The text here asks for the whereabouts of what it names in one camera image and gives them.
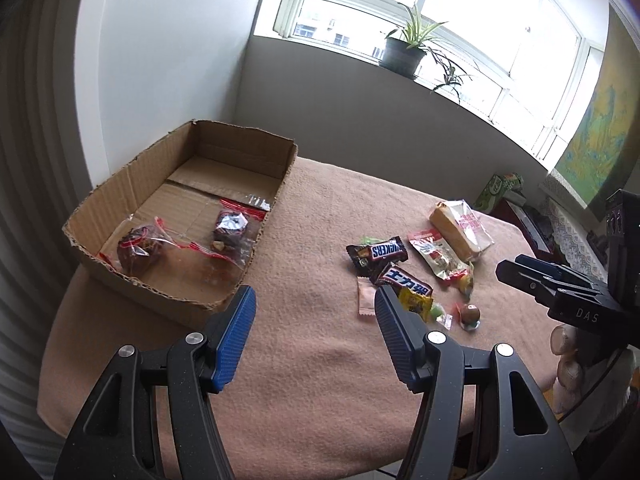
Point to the potted spider plant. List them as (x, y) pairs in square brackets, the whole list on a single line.
[(408, 44)]

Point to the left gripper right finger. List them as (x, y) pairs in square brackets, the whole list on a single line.
[(516, 435)]

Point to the green carton box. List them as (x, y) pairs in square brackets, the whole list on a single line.
[(495, 189)]

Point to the Snickers bar English label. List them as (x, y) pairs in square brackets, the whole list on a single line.
[(369, 258)]

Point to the green yellow triangular candy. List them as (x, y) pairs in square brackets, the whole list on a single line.
[(464, 282)]

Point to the red white snack pouch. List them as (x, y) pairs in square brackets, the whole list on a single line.
[(439, 256)]

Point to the dark side cabinet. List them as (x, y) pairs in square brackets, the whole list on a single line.
[(554, 235)]

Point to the Snickers bar Chinese label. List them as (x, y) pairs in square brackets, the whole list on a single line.
[(397, 277)]

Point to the wall map poster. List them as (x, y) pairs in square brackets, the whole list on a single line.
[(600, 158)]

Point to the black yellow candy packet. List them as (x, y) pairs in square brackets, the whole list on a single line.
[(416, 303)]

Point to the brown cake in bag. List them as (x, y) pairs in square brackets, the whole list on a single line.
[(145, 248)]

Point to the pink table cloth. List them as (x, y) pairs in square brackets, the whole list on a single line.
[(315, 395)]

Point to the window frame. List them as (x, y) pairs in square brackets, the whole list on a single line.
[(527, 67)]

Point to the pink candy sachet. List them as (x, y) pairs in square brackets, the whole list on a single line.
[(366, 294)]

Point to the cardboard box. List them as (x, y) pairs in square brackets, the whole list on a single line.
[(179, 178)]

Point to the packaged sliced bread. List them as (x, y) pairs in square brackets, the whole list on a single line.
[(460, 226)]

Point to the dark brownie in bag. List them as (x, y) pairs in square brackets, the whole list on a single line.
[(231, 235)]

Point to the white gloved right hand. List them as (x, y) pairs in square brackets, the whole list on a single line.
[(589, 379)]

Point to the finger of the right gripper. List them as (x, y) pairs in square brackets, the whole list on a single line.
[(532, 271), (550, 298)]

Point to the green jelly candy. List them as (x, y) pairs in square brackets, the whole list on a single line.
[(440, 316)]

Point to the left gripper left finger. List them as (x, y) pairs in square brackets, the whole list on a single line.
[(115, 433)]

